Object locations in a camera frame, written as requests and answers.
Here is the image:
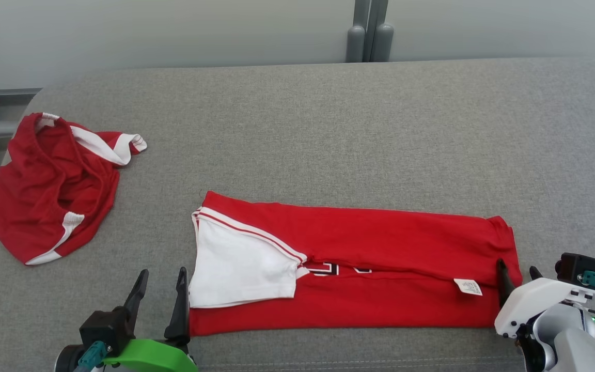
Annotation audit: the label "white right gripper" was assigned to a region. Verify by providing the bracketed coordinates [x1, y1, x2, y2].
[495, 258, 595, 339]

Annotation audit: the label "grey double partition post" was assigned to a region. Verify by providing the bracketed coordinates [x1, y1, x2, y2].
[346, 0, 395, 63]

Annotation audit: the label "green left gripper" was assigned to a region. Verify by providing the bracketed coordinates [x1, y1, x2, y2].
[102, 267, 198, 372]

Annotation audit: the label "red shorts white trim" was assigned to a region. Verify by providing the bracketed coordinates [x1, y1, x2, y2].
[0, 113, 148, 266]

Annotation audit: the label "red jersey shirt white sleeves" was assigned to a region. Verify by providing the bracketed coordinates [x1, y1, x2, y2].
[188, 191, 523, 337]

